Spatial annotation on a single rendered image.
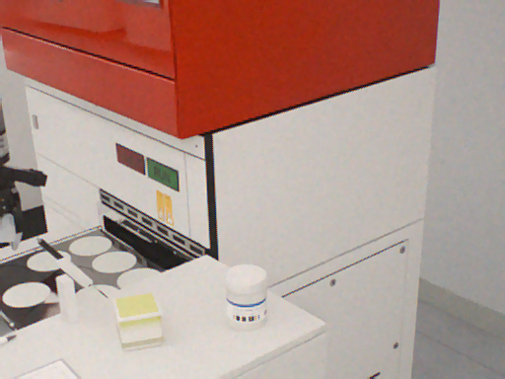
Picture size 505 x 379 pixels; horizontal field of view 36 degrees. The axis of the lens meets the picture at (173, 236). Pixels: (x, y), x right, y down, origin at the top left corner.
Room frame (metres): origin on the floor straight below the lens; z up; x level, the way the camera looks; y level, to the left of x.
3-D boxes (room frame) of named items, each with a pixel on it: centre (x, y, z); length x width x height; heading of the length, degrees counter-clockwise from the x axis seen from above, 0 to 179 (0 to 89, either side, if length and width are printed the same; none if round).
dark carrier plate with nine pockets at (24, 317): (1.49, 0.23, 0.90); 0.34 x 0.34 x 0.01; 33
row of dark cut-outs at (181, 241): (1.62, 0.06, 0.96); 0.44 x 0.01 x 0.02; 33
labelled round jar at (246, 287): (1.16, -0.12, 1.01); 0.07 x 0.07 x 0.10
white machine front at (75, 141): (1.77, 0.15, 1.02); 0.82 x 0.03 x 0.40; 33
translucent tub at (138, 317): (1.13, 0.07, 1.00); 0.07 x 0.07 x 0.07; 10
